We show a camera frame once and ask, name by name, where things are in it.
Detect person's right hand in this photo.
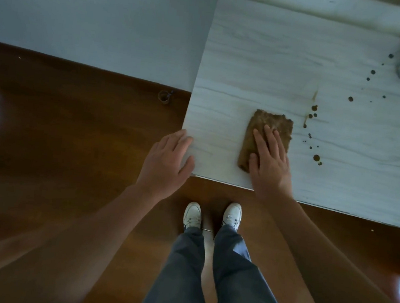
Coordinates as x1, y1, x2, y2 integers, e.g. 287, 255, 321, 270
244, 123, 300, 206

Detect person's left hand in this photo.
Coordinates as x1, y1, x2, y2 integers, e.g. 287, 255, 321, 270
135, 125, 199, 202

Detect brown stained cleaning cloth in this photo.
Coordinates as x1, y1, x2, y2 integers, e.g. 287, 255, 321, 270
237, 108, 295, 178

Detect person's left forearm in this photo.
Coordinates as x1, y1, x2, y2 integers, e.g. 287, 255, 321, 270
0, 170, 169, 303

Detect person's right forearm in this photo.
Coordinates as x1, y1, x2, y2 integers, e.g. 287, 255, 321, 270
246, 193, 400, 303

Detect brown floor door stopper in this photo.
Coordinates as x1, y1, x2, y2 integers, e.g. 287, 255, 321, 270
157, 89, 175, 106

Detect person's left white shoe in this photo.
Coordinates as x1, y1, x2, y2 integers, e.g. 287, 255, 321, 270
182, 201, 204, 233

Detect person's white shoe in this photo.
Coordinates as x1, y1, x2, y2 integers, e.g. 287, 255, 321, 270
221, 201, 244, 232
182, 201, 204, 233

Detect brown liquid spill drops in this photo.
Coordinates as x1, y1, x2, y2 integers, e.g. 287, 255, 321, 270
297, 45, 400, 175

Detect person's right white shoe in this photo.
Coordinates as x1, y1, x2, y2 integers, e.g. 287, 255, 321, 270
221, 201, 244, 232

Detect person's left leg blue jeans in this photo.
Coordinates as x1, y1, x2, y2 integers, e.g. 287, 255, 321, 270
137, 221, 222, 303

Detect person's leg blue jeans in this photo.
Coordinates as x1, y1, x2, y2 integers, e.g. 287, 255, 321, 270
137, 221, 222, 303
208, 223, 300, 303

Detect person's right leg blue jeans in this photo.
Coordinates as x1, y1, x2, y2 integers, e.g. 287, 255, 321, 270
208, 223, 300, 303

